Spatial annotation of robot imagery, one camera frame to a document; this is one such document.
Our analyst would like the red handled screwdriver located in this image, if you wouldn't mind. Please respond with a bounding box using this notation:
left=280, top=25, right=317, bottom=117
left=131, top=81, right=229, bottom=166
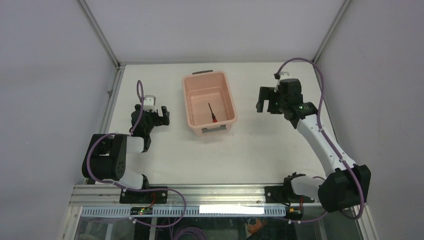
left=208, top=103, right=218, bottom=123

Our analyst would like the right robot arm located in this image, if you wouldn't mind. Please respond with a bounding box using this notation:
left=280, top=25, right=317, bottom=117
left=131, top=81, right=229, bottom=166
left=256, top=78, right=371, bottom=213

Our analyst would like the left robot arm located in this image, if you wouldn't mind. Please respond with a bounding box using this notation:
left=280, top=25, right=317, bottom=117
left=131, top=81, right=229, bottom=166
left=81, top=104, right=170, bottom=203

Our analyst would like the pink plastic bin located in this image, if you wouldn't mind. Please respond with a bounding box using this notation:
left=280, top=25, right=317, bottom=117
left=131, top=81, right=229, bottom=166
left=182, top=70, right=238, bottom=137

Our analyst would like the orange object below table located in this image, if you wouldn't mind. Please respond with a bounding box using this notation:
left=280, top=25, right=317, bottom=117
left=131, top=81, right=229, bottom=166
left=245, top=217, right=268, bottom=235

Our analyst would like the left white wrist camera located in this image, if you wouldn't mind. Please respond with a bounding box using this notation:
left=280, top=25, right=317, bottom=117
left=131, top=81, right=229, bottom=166
left=143, top=95, right=157, bottom=112

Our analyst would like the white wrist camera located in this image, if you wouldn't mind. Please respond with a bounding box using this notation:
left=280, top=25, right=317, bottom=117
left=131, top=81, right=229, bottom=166
left=273, top=71, right=291, bottom=81
left=143, top=95, right=157, bottom=112

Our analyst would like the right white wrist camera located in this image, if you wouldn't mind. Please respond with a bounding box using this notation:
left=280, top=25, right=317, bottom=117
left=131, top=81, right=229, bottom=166
left=273, top=71, right=291, bottom=81

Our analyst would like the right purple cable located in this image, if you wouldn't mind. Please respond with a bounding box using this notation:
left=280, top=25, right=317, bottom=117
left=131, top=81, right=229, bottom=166
left=276, top=57, right=366, bottom=224

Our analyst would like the purple cable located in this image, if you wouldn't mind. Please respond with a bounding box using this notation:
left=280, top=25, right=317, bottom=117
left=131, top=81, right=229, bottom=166
left=276, top=57, right=366, bottom=224
left=86, top=79, right=187, bottom=229

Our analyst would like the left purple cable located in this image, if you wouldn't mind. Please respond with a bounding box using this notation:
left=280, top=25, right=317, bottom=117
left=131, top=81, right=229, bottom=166
left=86, top=79, right=187, bottom=229

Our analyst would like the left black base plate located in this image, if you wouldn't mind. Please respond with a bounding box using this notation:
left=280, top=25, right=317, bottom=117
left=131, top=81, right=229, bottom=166
left=119, top=187, right=168, bottom=204

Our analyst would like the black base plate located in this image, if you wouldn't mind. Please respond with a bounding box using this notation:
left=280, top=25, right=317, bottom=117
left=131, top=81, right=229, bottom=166
left=119, top=187, right=168, bottom=204
left=264, top=185, right=315, bottom=205

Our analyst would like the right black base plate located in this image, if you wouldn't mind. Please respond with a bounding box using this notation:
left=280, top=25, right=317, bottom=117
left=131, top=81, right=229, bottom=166
left=264, top=185, right=315, bottom=205

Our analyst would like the aluminium frame rail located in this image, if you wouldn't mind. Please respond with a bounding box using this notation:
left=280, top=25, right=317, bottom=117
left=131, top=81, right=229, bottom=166
left=68, top=183, right=368, bottom=207

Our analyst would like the white slotted cable duct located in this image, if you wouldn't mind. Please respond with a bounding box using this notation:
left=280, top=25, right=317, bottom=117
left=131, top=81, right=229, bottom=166
left=81, top=205, right=286, bottom=218

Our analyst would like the coiled purple cable below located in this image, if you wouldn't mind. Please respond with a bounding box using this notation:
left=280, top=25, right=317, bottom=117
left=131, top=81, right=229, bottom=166
left=172, top=226, right=208, bottom=240

